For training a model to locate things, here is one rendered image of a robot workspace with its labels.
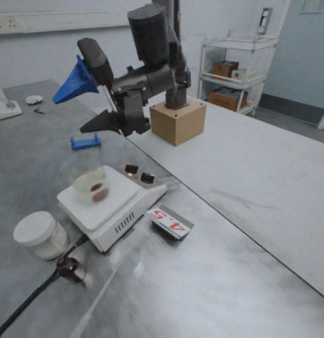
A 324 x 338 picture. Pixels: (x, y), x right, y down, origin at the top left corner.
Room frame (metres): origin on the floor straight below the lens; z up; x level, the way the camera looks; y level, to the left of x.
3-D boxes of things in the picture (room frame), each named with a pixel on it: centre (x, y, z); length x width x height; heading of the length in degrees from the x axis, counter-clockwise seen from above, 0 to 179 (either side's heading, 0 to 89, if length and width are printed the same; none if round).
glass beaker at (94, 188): (0.22, 0.14, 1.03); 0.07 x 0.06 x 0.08; 46
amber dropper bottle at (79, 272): (0.10, 0.17, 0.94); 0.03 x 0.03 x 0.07
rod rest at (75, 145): (0.53, 0.28, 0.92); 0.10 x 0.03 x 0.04; 103
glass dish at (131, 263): (0.12, 0.08, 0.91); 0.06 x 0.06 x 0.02
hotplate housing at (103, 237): (0.24, 0.12, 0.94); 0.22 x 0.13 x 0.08; 139
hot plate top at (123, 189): (0.22, 0.13, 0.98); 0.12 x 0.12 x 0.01; 49
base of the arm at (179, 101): (0.58, -0.05, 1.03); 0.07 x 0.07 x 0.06; 33
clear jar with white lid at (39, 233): (0.16, 0.23, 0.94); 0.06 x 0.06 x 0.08
